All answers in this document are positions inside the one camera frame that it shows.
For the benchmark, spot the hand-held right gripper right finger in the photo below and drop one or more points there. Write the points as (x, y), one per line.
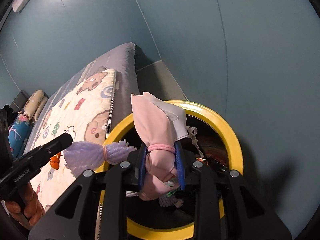
(180, 166)

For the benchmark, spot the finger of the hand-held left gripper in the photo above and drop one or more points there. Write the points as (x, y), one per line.
(55, 146)

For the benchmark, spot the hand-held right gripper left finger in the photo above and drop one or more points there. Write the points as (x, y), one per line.
(142, 166)

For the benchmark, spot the green orange snack packet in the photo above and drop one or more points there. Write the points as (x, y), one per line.
(172, 192)

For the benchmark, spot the purple foam net bundle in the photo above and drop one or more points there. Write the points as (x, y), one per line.
(85, 155)

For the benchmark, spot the pink cloth bundle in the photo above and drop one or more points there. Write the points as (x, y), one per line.
(152, 130)

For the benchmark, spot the yellow rimmed trash bin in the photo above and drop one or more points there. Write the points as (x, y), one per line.
(225, 130)

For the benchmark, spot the person's left hand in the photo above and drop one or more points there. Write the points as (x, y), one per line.
(31, 205)

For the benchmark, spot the orange crumpled wrapper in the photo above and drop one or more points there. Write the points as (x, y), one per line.
(55, 162)

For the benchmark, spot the white foam net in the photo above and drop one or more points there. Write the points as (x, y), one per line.
(167, 201)

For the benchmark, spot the blue floral pillow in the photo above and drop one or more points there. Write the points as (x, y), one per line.
(18, 135)

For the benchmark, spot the bear printed blanket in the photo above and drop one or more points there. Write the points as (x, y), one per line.
(82, 110)

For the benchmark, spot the beige floral pillow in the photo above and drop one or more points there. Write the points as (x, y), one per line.
(35, 103)

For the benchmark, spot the grey headboard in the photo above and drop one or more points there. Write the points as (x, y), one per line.
(20, 100)

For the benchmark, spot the black cloth pile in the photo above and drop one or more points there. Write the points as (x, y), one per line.
(7, 108)

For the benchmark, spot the grey bed mattress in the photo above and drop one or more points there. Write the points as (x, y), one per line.
(122, 62)

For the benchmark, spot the grey bed frame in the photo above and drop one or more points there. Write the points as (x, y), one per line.
(160, 82)

